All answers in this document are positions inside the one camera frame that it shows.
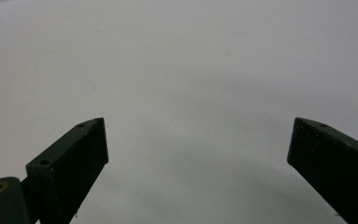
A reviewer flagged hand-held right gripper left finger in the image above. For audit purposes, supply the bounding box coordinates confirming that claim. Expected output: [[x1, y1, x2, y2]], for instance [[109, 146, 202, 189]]
[[25, 117, 110, 224]]

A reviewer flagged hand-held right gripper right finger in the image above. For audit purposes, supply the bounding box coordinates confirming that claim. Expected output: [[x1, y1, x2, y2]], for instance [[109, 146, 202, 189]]
[[286, 117, 358, 224]]

